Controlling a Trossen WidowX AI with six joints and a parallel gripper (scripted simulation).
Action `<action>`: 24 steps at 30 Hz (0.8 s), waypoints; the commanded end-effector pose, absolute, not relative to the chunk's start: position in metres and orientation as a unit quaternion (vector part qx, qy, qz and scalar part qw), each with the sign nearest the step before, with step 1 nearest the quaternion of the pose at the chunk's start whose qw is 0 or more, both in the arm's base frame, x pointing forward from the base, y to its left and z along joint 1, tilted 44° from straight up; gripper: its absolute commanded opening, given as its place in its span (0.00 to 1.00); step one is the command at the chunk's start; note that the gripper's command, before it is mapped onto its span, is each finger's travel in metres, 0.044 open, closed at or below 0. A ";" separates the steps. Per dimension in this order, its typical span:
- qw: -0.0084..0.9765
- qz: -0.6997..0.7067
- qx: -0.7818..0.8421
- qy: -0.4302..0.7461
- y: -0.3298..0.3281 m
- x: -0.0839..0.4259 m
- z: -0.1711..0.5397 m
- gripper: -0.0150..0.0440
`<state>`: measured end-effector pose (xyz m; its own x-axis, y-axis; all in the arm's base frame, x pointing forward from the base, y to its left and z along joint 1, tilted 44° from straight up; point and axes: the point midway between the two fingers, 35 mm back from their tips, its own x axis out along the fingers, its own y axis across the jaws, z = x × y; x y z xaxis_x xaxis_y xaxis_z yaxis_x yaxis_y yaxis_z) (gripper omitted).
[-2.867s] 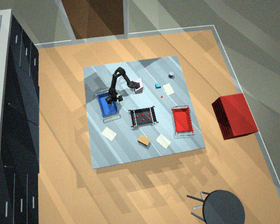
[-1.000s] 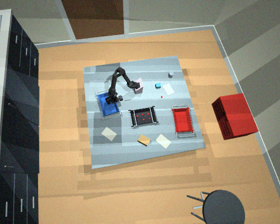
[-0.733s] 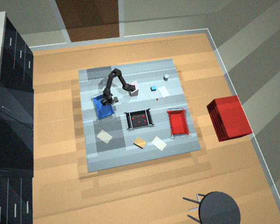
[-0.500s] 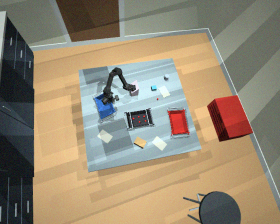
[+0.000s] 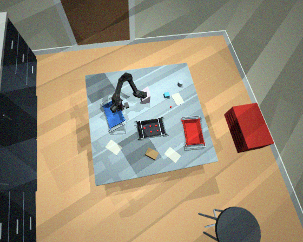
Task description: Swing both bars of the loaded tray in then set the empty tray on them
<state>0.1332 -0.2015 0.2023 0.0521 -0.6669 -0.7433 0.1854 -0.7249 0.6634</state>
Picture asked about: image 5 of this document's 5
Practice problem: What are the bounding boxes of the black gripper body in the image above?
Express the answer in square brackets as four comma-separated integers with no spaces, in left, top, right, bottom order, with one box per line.
[117,102,129,111]

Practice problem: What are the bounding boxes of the tan wooden block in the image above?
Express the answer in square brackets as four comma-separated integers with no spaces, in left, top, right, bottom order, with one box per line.
[145,148,159,160]

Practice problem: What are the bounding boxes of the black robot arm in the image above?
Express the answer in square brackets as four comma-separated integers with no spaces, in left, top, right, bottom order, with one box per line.
[110,72,147,113]

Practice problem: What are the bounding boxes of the blue plastic tray with grey wire bars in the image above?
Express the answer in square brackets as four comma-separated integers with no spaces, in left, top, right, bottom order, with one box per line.
[101,100,126,132]

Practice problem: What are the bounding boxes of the small blue block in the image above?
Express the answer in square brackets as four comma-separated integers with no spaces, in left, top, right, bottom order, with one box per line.
[163,92,170,98]

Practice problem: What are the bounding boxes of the white flat rectangular slab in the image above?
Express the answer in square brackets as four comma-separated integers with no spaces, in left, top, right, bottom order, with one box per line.
[165,147,181,163]
[171,93,184,106]
[105,140,122,155]

